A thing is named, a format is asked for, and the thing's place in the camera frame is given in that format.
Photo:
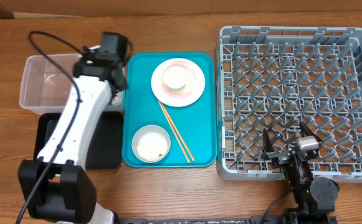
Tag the clear plastic waste bin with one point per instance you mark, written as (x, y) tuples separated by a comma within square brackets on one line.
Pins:
[(45, 89)]

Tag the black tray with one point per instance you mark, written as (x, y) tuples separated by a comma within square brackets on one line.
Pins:
[(105, 147)]

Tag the grey bowl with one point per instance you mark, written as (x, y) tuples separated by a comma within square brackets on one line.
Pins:
[(151, 143)]

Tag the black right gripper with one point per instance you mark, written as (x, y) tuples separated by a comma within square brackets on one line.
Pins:
[(280, 158)]

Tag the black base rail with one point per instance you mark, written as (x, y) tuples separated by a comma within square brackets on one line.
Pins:
[(252, 220)]

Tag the wooden chopstick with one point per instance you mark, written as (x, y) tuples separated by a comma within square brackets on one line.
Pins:
[(173, 131), (188, 152)]

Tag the pale green cup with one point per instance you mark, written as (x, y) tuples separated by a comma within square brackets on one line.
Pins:
[(174, 80)]

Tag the white napkin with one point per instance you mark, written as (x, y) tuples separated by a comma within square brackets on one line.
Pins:
[(117, 100)]

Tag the pink plate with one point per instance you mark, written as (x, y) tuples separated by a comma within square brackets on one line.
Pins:
[(178, 100)]

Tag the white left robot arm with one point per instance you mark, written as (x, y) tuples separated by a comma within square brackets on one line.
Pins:
[(55, 185)]

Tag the teal serving tray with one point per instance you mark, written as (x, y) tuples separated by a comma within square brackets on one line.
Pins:
[(196, 122)]

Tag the grey dishwasher rack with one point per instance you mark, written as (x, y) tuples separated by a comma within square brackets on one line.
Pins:
[(271, 78)]

